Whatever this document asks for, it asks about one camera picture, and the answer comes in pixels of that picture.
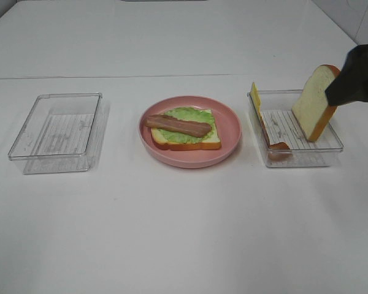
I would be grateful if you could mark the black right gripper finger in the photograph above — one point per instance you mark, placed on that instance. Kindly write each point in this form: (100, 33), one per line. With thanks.
(351, 85)

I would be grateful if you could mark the bacon strip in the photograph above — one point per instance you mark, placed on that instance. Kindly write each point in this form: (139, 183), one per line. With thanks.
(170, 123)
(278, 151)

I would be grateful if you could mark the white bread slice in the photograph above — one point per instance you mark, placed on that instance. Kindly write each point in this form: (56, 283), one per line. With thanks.
(312, 110)
(187, 147)

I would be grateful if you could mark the green lettuce leaf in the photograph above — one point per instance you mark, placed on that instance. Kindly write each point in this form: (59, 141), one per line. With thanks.
(187, 114)

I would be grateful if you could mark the right clear plastic bin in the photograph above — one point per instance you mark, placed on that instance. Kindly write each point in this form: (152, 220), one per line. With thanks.
(282, 126)

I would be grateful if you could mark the clear plastic bin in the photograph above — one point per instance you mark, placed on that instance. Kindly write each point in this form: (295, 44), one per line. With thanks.
(282, 126)
(62, 133)

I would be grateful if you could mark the yellow cheese slice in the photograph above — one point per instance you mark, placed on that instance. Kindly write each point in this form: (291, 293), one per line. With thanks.
(255, 98)

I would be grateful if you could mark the pink round plate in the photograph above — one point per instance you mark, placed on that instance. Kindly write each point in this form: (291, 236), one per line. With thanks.
(228, 128)

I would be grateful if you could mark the left clear plastic bin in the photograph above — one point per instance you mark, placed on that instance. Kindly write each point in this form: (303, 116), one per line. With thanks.
(62, 133)

